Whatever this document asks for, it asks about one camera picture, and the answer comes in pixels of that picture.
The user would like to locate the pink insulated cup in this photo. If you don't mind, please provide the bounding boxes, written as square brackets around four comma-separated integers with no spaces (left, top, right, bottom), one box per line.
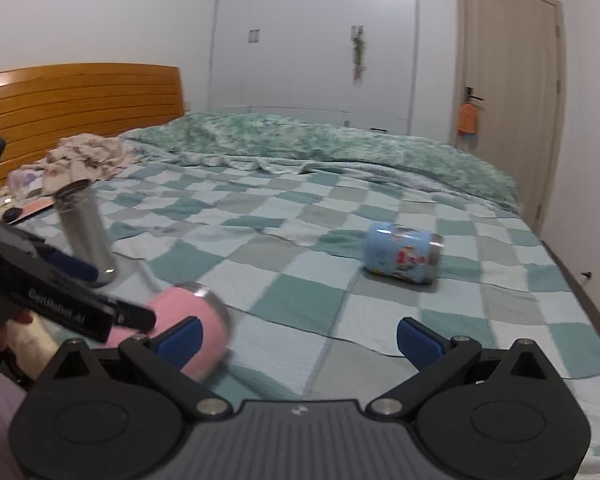
[104,282,235,382]

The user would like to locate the tall stainless steel cup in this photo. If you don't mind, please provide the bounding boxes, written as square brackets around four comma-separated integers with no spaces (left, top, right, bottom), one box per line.
[53,179,117,287]

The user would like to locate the blue cartoon cup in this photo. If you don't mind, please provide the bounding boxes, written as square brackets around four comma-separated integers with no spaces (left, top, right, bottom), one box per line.
[363,222,443,285]

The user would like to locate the person's left hand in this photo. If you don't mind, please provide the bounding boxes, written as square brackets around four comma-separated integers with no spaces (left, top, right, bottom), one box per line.
[0,310,59,380]

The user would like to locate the pink flat book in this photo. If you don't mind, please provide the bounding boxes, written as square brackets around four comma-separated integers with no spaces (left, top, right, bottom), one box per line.
[8,197,54,224]

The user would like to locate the black round object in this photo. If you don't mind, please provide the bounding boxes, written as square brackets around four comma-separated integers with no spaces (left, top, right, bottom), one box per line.
[2,207,22,223]

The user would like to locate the crumpled beige floral clothes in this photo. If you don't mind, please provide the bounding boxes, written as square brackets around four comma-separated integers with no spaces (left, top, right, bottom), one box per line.
[18,133,135,196]

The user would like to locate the checkered teal bed blanket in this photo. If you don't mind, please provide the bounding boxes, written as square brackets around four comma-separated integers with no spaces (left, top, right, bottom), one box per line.
[14,152,600,476]

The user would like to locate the wooden headboard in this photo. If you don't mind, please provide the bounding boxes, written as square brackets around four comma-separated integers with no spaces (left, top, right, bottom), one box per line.
[0,63,185,189]

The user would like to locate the green floral quilt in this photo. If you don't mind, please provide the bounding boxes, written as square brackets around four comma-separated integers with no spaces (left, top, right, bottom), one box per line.
[121,112,520,214]

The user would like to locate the beige wooden door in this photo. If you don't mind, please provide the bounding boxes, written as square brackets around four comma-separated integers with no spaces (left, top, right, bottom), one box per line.
[454,0,566,232]

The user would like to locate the white wardrobe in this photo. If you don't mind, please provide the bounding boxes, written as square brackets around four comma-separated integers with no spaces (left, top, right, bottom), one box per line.
[209,0,417,134]

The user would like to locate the hanging plant ornament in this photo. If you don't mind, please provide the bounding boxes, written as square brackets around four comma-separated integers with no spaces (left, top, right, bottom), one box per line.
[351,25,366,86]

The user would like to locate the orange bag on handle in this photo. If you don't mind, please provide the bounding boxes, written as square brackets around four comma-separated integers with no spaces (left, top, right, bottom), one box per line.
[456,102,480,136]

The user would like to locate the black door handle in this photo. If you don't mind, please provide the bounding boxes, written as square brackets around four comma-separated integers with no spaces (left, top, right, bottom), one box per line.
[464,87,483,103]

